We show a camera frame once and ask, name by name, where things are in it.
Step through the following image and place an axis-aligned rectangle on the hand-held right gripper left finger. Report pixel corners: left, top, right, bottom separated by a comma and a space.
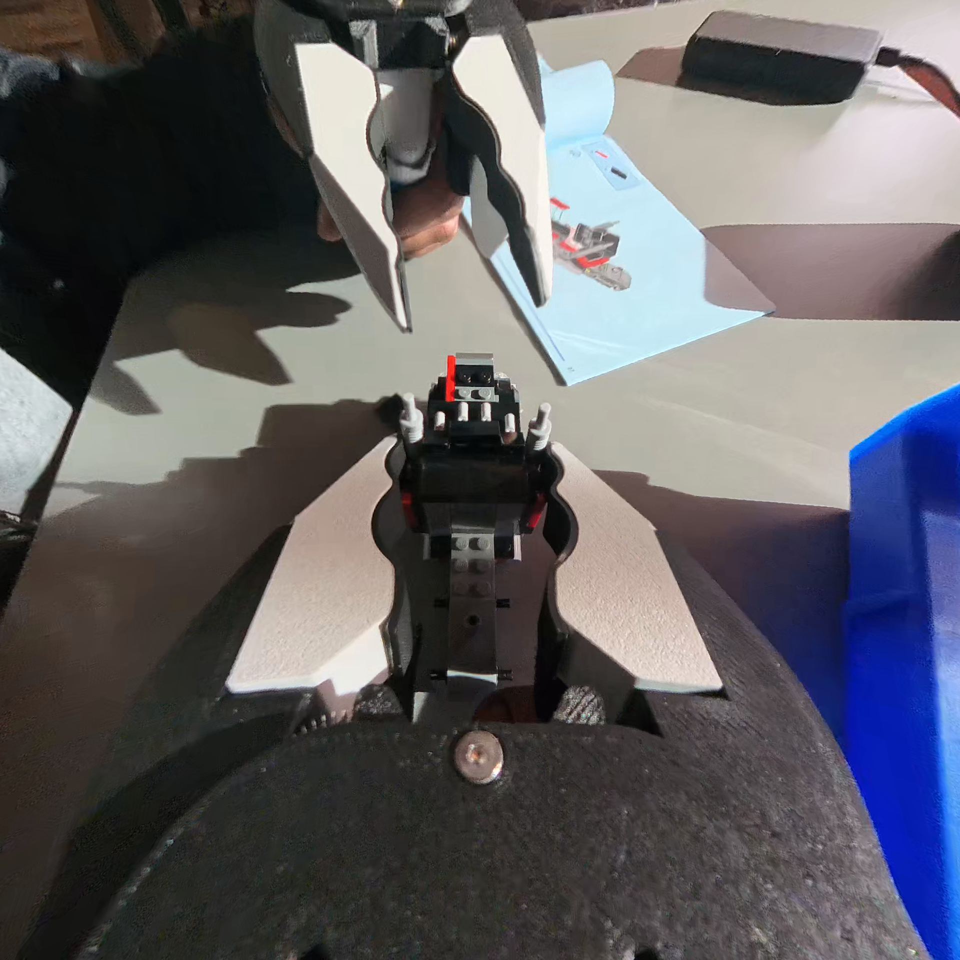
225, 435, 421, 706

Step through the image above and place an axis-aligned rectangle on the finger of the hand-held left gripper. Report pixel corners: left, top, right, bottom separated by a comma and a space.
446, 31, 558, 309
292, 39, 415, 335

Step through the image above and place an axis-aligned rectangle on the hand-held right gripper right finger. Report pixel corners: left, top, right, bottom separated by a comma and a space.
541, 441, 724, 721

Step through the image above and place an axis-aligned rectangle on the toy brick truck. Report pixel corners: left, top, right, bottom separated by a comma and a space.
390, 354, 556, 687

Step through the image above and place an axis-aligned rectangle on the blue plastic bin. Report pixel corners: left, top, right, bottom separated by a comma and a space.
840, 382, 960, 960

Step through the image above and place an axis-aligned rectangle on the person's left forearm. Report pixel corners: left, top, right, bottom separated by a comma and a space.
0, 45, 320, 316

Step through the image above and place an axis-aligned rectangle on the person's left hand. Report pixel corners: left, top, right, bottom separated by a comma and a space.
315, 172, 464, 261

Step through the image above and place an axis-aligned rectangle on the light blue instruction booklet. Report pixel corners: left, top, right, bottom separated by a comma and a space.
459, 60, 777, 387

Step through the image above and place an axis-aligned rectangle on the black power adapter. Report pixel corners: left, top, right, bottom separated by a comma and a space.
684, 10, 885, 105

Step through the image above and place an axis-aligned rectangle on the black power cable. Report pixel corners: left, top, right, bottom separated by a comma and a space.
877, 46, 960, 117

